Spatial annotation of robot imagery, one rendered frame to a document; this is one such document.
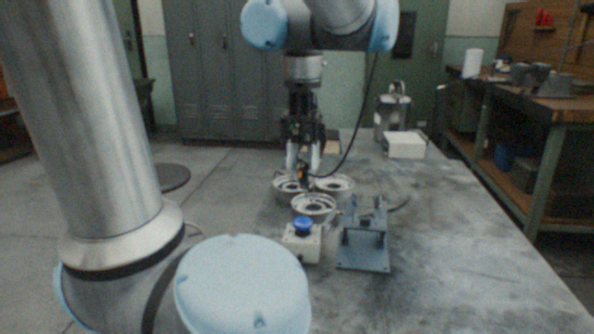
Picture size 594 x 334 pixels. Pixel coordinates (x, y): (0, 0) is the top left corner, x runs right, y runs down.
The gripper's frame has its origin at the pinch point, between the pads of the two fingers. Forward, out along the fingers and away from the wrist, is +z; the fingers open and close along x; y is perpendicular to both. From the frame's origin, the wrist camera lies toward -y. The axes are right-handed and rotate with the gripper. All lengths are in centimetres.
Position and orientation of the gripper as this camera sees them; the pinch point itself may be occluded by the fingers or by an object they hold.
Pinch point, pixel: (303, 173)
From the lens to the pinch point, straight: 77.3
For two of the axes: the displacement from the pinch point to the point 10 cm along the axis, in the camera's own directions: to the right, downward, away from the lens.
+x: 9.9, 0.6, -1.5
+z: 0.0, 9.3, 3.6
